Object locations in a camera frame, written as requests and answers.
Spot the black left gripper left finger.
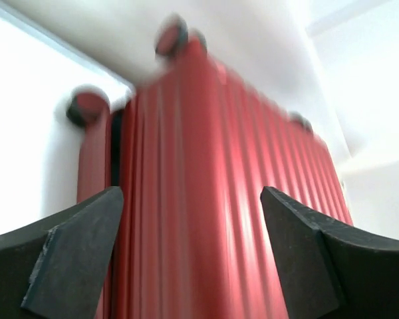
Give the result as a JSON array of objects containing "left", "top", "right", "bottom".
[{"left": 0, "top": 187, "right": 124, "bottom": 318}]

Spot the red hard-shell suitcase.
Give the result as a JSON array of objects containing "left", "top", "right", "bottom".
[{"left": 66, "top": 15, "right": 352, "bottom": 318}]

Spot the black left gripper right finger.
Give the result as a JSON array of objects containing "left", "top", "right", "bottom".
[{"left": 260, "top": 187, "right": 399, "bottom": 318}]

